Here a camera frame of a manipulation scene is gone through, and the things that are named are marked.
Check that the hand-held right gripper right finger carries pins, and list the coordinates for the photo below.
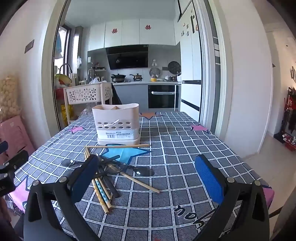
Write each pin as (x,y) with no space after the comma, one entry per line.
(208,180)

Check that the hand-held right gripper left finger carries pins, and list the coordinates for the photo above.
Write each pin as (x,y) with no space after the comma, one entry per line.
(85,178)

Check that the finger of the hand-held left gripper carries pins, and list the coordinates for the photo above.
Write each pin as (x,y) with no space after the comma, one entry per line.
(15,161)
(3,146)

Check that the cream plastic utensil holder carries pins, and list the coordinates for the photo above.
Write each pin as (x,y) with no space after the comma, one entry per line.
(115,115)

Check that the pink box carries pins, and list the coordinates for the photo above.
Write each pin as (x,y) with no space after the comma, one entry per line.
(13,134)

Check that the grey checked star tablecloth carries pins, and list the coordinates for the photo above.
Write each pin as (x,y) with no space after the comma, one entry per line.
(185,150)

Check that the bag of pale balls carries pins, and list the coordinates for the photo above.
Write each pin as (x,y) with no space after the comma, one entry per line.
(8,99)

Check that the yellow package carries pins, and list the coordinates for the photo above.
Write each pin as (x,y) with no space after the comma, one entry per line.
(64,113)

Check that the clear plastic bag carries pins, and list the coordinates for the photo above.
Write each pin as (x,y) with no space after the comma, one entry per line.
(87,110)

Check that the cream perforated trolley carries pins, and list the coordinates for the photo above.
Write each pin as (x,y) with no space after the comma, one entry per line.
(83,93)

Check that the dark cloth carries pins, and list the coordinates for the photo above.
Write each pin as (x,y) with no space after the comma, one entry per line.
(116,96)

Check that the green yellow dish basin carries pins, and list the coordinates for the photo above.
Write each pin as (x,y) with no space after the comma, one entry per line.
(61,79)

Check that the white refrigerator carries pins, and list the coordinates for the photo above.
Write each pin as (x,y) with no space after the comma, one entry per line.
(190,92)

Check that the red floor box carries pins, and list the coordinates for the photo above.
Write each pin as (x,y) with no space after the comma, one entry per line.
(290,143)

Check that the black built-in oven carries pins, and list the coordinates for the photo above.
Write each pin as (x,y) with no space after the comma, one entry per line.
(161,99)

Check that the grey base cabinet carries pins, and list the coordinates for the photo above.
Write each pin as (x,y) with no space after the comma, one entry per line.
(130,95)

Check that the white plastic bag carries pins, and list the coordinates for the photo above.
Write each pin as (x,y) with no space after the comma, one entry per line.
(94,81)

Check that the dark curved faucet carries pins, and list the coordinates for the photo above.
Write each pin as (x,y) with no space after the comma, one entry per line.
(67,65)

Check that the black wok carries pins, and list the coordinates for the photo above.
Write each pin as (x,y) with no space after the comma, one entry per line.
(118,76)

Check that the countertop spice rack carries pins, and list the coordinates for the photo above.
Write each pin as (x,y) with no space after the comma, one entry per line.
(97,70)

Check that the steel cooking pot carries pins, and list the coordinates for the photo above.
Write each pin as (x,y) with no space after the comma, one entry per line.
(138,77)

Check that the blue printed hanging bag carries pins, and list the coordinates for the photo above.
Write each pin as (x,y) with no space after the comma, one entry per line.
(59,46)

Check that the dark round multi-cup pan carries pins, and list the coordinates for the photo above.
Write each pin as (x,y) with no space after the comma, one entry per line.
(174,67)

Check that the round metal steamer rack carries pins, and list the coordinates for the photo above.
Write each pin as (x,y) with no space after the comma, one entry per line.
(154,72)

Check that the black range hood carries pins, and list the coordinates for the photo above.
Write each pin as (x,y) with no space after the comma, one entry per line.
(129,58)

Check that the white upper cabinets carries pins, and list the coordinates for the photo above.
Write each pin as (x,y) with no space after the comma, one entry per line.
(129,32)

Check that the grey sliding door frame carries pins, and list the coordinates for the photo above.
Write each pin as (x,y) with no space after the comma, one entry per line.
(47,74)

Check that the grey wall switch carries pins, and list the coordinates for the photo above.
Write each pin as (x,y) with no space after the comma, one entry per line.
(29,46)

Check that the black red wall rack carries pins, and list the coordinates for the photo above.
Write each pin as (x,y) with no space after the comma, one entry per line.
(290,111)

